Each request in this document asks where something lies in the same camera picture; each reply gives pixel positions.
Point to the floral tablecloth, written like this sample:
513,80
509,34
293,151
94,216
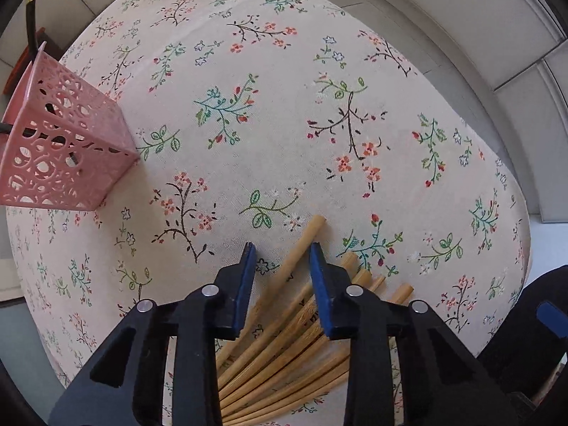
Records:
266,142

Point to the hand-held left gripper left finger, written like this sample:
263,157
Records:
246,284

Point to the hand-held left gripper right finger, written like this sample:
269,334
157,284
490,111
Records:
321,293

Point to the pink perforated utensil holder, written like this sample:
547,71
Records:
88,111

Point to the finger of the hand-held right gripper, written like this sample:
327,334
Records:
528,333

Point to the pile of bamboo chopsticks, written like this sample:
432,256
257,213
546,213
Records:
284,364

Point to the bamboo chopstick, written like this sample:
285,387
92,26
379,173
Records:
301,248

